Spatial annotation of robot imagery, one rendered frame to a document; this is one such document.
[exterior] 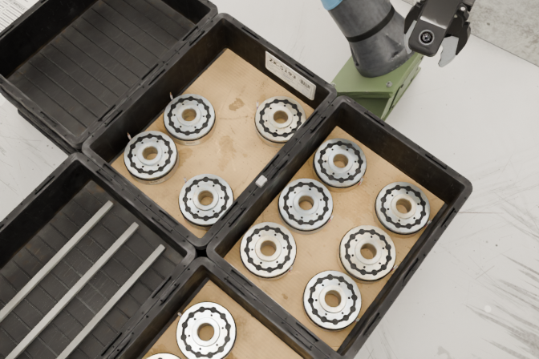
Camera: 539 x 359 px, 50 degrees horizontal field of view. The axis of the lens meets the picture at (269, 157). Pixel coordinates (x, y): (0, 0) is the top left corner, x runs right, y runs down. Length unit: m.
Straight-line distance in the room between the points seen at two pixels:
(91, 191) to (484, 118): 0.89
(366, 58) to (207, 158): 0.39
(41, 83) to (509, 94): 1.06
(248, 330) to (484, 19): 1.78
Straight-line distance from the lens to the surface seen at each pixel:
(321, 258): 1.09
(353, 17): 1.19
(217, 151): 1.15
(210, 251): 0.99
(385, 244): 1.08
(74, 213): 1.16
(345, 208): 1.12
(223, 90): 1.22
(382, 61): 1.22
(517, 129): 1.44
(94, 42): 1.33
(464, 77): 1.47
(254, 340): 1.06
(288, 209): 1.08
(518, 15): 2.58
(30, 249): 1.17
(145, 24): 1.33
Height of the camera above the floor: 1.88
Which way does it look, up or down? 67 degrees down
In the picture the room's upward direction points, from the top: 2 degrees clockwise
